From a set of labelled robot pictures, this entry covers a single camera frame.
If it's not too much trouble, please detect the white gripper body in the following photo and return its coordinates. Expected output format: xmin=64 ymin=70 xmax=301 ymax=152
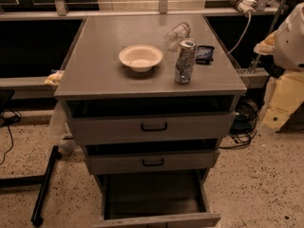
xmin=274 ymin=14 xmax=304 ymax=71

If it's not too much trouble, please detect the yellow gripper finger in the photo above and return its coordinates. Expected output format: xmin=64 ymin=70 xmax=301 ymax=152
xmin=261 ymin=70 xmax=304 ymax=132
xmin=254 ymin=30 xmax=276 ymax=55

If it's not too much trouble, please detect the silver redbull can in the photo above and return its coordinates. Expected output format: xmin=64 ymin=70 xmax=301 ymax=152
xmin=175 ymin=39 xmax=197 ymax=85

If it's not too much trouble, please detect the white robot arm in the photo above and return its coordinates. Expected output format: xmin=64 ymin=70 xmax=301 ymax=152
xmin=254 ymin=3 xmax=304 ymax=133

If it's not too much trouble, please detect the grey drawer cabinet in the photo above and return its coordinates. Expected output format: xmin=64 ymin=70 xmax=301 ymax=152
xmin=55 ymin=15 xmax=245 ymax=228

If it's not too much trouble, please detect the bottom grey drawer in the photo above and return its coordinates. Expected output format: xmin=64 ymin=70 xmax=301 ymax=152
xmin=92 ymin=170 xmax=220 ymax=228

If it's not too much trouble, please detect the grey drawer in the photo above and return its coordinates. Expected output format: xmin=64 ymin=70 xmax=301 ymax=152
xmin=85 ymin=150 xmax=219 ymax=175
xmin=92 ymin=170 xmax=220 ymax=228
xmin=67 ymin=112 xmax=236 ymax=145

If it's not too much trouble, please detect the top grey drawer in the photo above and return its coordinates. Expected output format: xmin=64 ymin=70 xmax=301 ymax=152
xmin=67 ymin=112 xmax=236 ymax=145

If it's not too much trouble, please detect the middle grey drawer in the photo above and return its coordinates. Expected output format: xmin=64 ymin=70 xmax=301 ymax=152
xmin=85 ymin=150 xmax=219 ymax=175

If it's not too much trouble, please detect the white power strip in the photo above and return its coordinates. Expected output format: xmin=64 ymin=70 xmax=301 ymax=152
xmin=228 ymin=0 xmax=257 ymax=16

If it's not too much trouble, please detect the dark blue snack packet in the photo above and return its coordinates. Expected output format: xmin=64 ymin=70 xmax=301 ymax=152
xmin=195 ymin=46 xmax=215 ymax=65

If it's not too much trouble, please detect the clear plastic bottle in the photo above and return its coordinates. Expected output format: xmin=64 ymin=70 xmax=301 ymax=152
xmin=164 ymin=22 xmax=191 ymax=50

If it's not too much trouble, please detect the white paper bowl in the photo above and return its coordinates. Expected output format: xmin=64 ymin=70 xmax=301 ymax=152
xmin=119 ymin=45 xmax=162 ymax=72

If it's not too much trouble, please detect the yellow cloth rag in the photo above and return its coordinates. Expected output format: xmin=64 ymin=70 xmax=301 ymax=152
xmin=45 ymin=70 xmax=64 ymax=86

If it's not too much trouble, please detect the clear plastic bag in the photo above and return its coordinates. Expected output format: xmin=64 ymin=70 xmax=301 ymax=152
xmin=49 ymin=102 xmax=76 ymax=154

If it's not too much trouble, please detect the black stand leg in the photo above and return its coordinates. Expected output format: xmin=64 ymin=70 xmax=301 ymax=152
xmin=0 ymin=145 xmax=62 ymax=227

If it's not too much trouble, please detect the grey metal shelf frame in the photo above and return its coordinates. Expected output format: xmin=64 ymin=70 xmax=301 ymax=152
xmin=0 ymin=0 xmax=304 ymax=100

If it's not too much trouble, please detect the white power cable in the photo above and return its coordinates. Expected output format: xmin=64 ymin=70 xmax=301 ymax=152
xmin=226 ymin=12 xmax=253 ymax=56

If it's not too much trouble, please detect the black floor cables bundle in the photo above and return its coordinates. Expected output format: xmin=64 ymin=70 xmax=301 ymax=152
xmin=218 ymin=98 xmax=261 ymax=150

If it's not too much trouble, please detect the black cable left floor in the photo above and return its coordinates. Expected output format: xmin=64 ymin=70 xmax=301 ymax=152
xmin=0 ymin=107 xmax=23 ymax=166

